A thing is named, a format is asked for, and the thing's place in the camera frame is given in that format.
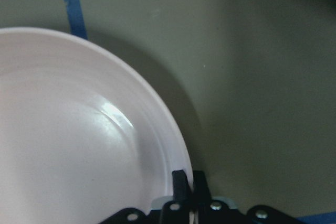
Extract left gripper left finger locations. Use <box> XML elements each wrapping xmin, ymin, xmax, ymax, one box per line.
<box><xmin>102</xmin><ymin>170</ymin><xmax>191</xmax><ymax>223</ymax></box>

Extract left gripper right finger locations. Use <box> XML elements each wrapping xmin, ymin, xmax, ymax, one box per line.
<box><xmin>193</xmin><ymin>170</ymin><xmax>302</xmax><ymax>223</ymax></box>

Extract pink plate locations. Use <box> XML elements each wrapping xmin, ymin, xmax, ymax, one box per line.
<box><xmin>1</xmin><ymin>28</ymin><xmax>193</xmax><ymax>223</ymax></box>

